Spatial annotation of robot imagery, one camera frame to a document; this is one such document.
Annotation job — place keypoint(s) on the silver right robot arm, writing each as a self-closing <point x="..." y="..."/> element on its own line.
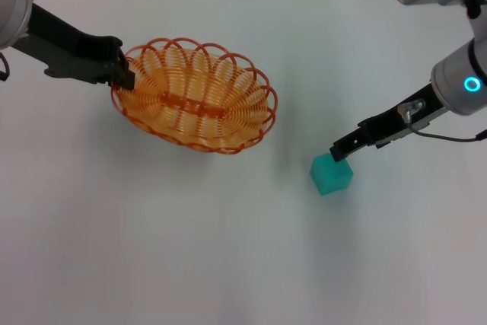
<point x="456" y="77"/>

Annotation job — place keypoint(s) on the teal foam cube block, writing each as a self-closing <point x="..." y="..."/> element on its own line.
<point x="331" y="178"/>

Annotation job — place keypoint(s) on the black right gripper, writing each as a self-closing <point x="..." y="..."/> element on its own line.
<point x="395" y="125"/>

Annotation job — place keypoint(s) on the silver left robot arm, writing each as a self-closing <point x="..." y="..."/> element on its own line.
<point x="11" y="13"/>

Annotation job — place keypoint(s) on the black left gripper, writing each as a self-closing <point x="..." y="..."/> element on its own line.
<point x="72" y="55"/>

